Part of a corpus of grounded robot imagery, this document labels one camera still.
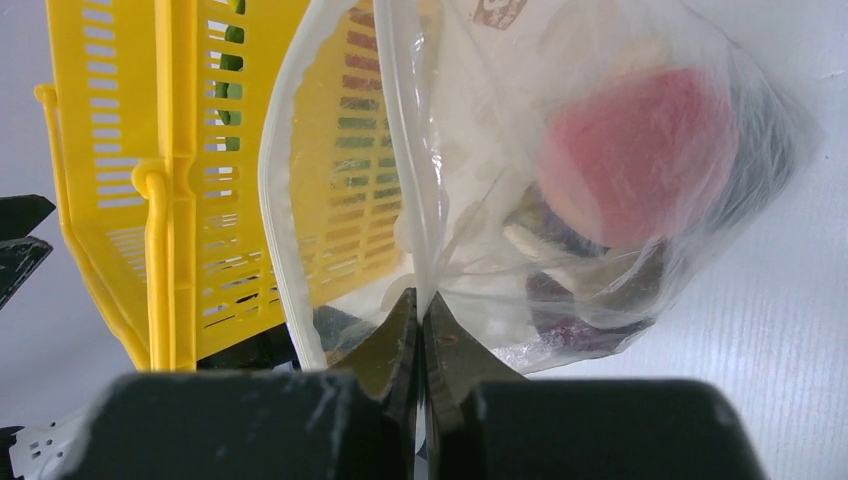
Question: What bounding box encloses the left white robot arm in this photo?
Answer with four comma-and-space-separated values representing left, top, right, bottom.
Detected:
1, 194, 87, 479

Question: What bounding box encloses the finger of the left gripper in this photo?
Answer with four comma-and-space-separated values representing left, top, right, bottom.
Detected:
1, 194, 56, 308

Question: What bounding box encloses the clear zip top bag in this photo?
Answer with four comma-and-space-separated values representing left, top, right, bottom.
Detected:
272, 1, 821, 373

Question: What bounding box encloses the white garlic bulb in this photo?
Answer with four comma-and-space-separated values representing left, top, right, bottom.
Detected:
503, 223, 598, 285

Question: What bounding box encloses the yellow plastic basket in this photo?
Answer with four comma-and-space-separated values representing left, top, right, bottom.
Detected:
35, 1, 403, 371

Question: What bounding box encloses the pink peach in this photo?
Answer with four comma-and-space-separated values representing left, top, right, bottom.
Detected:
536, 68, 739, 248

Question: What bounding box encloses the green chili pepper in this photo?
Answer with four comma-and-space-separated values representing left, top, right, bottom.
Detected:
215, 0, 248, 154

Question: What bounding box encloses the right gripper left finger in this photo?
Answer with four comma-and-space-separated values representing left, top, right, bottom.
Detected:
59, 289, 418, 479

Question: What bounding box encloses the dark maroon fruit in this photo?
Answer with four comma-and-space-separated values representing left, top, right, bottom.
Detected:
525, 243, 666, 352

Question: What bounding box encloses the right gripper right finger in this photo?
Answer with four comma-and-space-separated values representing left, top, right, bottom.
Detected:
422, 297, 766, 479

